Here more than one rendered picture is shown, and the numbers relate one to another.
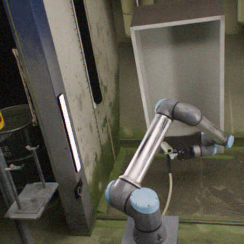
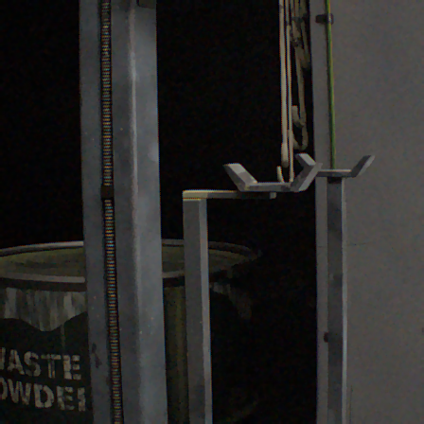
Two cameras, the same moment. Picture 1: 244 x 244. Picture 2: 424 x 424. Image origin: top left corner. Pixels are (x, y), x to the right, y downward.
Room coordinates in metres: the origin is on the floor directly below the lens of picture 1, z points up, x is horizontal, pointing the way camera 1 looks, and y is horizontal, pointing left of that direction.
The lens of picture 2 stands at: (0.75, 0.58, 1.16)
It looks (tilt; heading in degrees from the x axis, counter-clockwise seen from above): 5 degrees down; 5
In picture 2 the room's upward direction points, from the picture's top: 1 degrees counter-clockwise
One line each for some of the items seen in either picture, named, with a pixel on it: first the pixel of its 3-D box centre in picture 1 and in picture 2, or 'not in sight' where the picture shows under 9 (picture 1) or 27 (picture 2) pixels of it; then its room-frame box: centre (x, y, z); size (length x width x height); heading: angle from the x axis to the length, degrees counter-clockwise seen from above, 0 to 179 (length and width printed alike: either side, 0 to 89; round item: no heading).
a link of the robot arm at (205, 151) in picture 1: (207, 149); not in sight; (2.22, -0.61, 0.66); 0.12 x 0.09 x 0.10; 90
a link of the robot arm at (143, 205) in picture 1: (144, 207); not in sight; (1.50, -0.05, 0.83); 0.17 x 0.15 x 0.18; 42
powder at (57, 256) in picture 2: (11, 119); (109, 265); (2.94, 0.98, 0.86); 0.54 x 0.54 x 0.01
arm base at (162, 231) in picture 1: (148, 227); not in sight; (1.49, -0.06, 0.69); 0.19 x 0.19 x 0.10
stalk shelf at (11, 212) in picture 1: (32, 200); not in sight; (1.80, 0.63, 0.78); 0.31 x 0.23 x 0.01; 164
